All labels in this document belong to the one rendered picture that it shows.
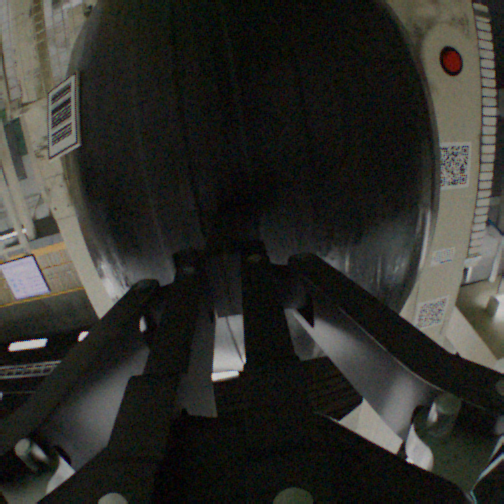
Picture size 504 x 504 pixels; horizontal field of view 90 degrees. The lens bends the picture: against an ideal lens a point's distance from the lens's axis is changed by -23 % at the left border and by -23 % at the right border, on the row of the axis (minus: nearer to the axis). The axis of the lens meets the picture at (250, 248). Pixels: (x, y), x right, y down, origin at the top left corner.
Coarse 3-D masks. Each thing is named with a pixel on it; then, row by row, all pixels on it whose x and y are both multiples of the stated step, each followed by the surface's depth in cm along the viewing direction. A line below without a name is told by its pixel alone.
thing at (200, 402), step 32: (192, 256) 13; (192, 288) 11; (160, 320) 10; (192, 320) 9; (160, 352) 8; (192, 352) 8; (128, 384) 6; (160, 384) 6; (192, 384) 7; (128, 416) 5; (160, 416) 5; (128, 448) 5; (160, 448) 5; (96, 480) 4; (128, 480) 4; (160, 480) 4
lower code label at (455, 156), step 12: (444, 144) 39; (456, 144) 39; (468, 144) 39; (444, 156) 40; (456, 156) 40; (468, 156) 40; (444, 168) 41; (456, 168) 41; (468, 168) 41; (444, 180) 42; (456, 180) 42; (468, 180) 42
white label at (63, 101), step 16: (64, 80) 19; (48, 96) 19; (64, 96) 19; (48, 112) 20; (64, 112) 19; (48, 128) 20; (64, 128) 19; (80, 128) 19; (48, 144) 20; (64, 144) 19; (80, 144) 19; (48, 160) 20
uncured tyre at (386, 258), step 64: (128, 0) 18; (192, 0) 17; (256, 0) 17; (320, 0) 17; (384, 0) 20; (128, 64) 17; (192, 64) 17; (256, 64) 17; (320, 64) 17; (384, 64) 18; (128, 128) 18; (192, 128) 18; (256, 128) 18; (320, 128) 18; (384, 128) 18; (128, 192) 19; (192, 192) 19; (256, 192) 19; (320, 192) 19; (384, 192) 20; (128, 256) 21; (320, 256) 21; (384, 256) 22
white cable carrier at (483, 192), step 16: (480, 32) 31; (480, 64) 34; (480, 80) 36; (480, 144) 44; (480, 160) 42; (480, 176) 43; (480, 192) 45; (480, 208) 46; (480, 224) 48; (480, 240) 49
